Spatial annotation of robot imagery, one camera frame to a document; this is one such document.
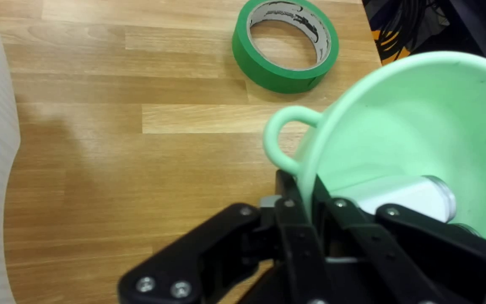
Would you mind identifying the green tape roll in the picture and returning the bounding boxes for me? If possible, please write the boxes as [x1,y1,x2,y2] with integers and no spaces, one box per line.
[232,0,342,95]

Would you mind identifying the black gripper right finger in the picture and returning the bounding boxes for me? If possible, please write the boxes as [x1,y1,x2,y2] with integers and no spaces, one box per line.
[313,180,486,304]

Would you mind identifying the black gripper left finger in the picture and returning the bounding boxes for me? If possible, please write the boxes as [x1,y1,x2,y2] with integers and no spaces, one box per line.
[117,168,335,304]

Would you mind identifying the light-green plastic bowl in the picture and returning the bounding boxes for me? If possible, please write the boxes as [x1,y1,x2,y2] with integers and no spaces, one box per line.
[262,51,486,252]

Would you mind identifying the small white rounded adapter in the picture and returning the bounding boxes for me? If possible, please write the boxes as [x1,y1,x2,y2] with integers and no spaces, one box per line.
[355,175,460,225]

